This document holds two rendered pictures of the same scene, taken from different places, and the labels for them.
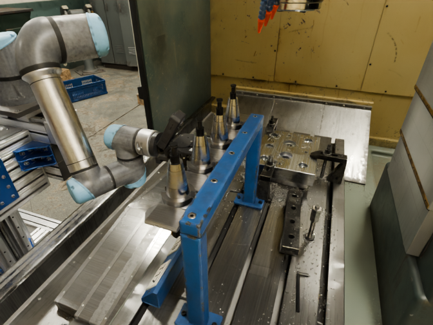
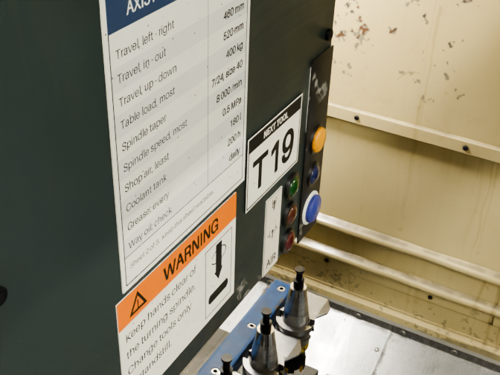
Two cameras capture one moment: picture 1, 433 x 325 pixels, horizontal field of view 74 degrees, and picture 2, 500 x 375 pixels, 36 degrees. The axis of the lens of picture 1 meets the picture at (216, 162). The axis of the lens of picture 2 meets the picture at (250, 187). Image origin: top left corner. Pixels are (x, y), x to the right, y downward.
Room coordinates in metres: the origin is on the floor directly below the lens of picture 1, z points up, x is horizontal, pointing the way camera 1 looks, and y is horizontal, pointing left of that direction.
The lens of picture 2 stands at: (1.34, 0.11, 2.08)
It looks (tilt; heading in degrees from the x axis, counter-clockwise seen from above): 33 degrees down; 187
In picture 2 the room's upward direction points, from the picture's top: 2 degrees clockwise
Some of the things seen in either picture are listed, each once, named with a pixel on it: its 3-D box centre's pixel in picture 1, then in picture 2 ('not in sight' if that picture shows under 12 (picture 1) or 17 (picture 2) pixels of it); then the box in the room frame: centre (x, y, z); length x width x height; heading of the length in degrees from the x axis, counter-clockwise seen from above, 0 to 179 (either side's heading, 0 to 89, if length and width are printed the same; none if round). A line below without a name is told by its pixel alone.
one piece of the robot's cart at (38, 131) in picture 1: (29, 119); not in sight; (1.07, 0.76, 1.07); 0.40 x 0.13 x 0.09; 70
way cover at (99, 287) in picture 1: (160, 223); not in sight; (0.86, 0.24, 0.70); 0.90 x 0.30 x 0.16; 159
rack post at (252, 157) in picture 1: (252, 167); not in sight; (0.76, -0.11, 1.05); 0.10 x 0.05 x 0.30; 69
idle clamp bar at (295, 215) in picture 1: (291, 222); not in sight; (0.63, -0.23, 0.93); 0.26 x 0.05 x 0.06; 164
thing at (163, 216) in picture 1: (163, 215); (309, 304); (0.37, 0.09, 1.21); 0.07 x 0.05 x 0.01; 69
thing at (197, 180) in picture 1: (191, 180); (279, 344); (0.47, 0.05, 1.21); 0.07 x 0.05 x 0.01; 69
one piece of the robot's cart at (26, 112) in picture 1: (20, 105); not in sight; (1.07, 0.78, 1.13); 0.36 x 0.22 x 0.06; 70
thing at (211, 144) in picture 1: (220, 143); not in sight; (0.62, -0.01, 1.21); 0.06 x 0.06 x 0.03
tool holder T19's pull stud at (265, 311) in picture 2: (200, 126); (265, 319); (0.52, 0.03, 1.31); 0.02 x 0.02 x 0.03
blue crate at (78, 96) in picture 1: (82, 88); not in sight; (4.30, 2.06, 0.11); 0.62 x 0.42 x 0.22; 136
